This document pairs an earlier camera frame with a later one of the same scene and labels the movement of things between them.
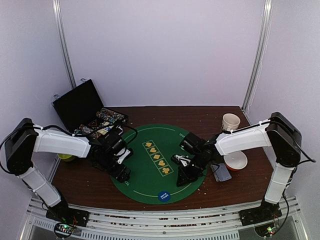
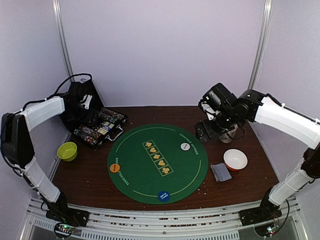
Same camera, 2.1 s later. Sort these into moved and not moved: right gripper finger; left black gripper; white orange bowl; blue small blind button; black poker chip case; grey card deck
Moved: left black gripper; right gripper finger
Not moved: black poker chip case; white orange bowl; blue small blind button; grey card deck
